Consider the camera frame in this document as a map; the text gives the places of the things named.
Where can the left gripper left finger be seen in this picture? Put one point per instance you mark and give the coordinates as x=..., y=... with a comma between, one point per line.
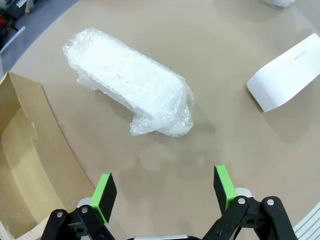
x=105, y=195

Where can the aluminium bar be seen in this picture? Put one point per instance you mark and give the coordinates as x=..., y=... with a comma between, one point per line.
x=12, y=39

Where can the white unwrapped digital clock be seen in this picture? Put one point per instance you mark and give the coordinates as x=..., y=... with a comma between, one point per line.
x=282, y=75

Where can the brown cardboard box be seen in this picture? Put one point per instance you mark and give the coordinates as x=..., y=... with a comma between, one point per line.
x=25, y=150

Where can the white ribbed base platform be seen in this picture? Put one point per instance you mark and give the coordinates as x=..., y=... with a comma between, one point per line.
x=310, y=225

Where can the bubble-wrapped clock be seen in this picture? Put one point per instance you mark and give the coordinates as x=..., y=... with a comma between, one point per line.
x=125, y=75
x=277, y=2

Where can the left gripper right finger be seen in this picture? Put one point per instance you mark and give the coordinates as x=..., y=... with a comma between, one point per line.
x=222, y=185

